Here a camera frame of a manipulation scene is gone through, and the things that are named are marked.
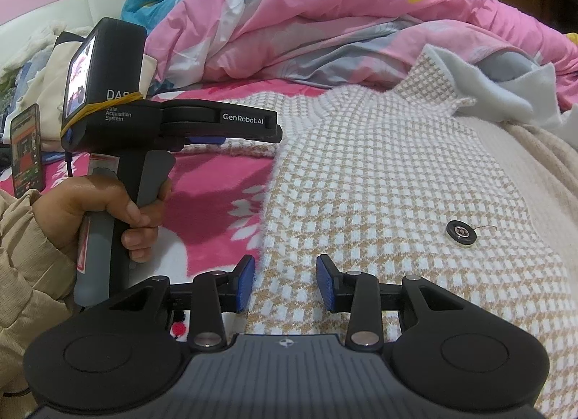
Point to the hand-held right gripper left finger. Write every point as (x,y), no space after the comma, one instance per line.
(246,283)

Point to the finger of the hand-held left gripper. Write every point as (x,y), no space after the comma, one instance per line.
(205,140)

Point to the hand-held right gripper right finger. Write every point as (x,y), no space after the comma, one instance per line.
(324,283)

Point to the beige white checked coat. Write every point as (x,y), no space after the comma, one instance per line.
(384,184)

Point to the person's left forearm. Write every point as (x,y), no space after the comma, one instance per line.
(27,288)

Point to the person's left hand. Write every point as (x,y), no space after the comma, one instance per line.
(67,207)

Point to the pink floral bed sheet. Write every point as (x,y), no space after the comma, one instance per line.
(212,202)

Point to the beige folded cloth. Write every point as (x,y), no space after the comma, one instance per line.
(52,62)

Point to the white fuzzy blanket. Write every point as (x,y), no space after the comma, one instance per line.
(27,46)

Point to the smartphone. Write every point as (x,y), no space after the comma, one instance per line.
(27,152)

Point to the black coat button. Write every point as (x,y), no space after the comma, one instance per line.
(461,234)

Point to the pink printed quilt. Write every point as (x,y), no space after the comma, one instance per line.
(316,3)

